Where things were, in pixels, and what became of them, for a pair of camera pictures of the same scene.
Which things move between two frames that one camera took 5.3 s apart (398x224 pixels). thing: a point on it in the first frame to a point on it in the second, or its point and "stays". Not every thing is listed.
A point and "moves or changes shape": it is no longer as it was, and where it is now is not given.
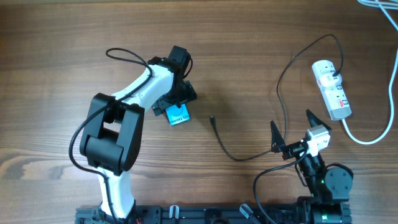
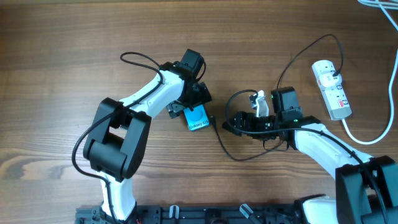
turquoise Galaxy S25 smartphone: [176, 115] moves or changes shape
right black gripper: [278, 142] to [241, 117]
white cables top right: [383, 5] stays
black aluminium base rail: [196, 214] stays
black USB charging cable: [336, 73] stays
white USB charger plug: [328, 80] stays
